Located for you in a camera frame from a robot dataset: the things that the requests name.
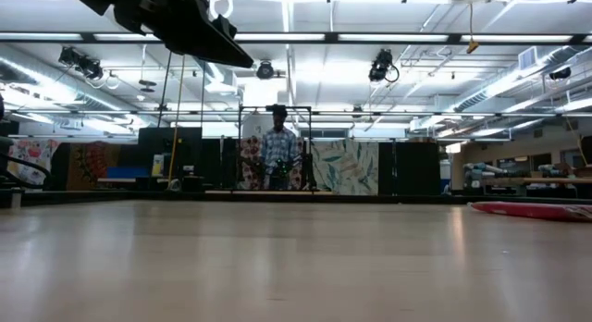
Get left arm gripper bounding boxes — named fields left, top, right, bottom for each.
left=76, top=0, right=255, bottom=68

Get red popcorn bag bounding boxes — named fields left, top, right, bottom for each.
left=469, top=200, right=592, bottom=223

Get round black ceiling fixture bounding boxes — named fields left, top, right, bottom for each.
left=255, top=59, right=276, bottom=81

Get white bucket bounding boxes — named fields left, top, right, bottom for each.
left=242, top=114, right=278, bottom=140

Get black cabinet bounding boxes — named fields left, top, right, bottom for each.
left=137, top=126, right=204, bottom=192

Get person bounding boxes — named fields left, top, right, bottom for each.
left=259, top=105, right=301, bottom=192

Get red floral partition panel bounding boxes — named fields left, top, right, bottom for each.
left=239, top=136, right=305, bottom=191

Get black ceiling-mounted devices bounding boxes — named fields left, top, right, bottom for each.
left=57, top=45, right=105, bottom=81

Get blue box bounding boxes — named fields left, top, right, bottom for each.
left=105, top=167, right=150, bottom=180

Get brown patterned partition panel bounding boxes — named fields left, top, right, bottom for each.
left=68, top=141, right=122, bottom=178

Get green leaf partition panel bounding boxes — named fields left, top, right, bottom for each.
left=310, top=140, right=380, bottom=196

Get white floral partition panel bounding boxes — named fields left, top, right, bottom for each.
left=6, top=138, right=60, bottom=190

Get black partition panel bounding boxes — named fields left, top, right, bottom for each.
left=378, top=141, right=442, bottom=196

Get white ceiling air vent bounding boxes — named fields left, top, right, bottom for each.
left=517, top=46, right=538, bottom=71

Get wooden background workbench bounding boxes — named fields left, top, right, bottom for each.
left=483, top=176, right=592, bottom=198

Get white hanging ring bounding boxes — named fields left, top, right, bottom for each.
left=216, top=0, right=235, bottom=21

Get silver ventilation duct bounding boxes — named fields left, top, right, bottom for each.
left=193, top=57, right=241, bottom=94

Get black hanging cable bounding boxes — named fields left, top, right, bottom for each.
left=157, top=51, right=173, bottom=128

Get black aluminium rig frame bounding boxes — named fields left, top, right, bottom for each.
left=0, top=31, right=592, bottom=46

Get black ceiling camera with cable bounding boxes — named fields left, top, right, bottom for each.
left=368, top=47, right=401, bottom=83

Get black table edge rail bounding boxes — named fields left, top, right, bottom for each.
left=0, top=188, right=592, bottom=206

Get black curved cable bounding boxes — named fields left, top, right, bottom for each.
left=0, top=153, right=53, bottom=190

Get yellow hanging plug with cable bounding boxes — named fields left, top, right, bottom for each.
left=465, top=0, right=481, bottom=55

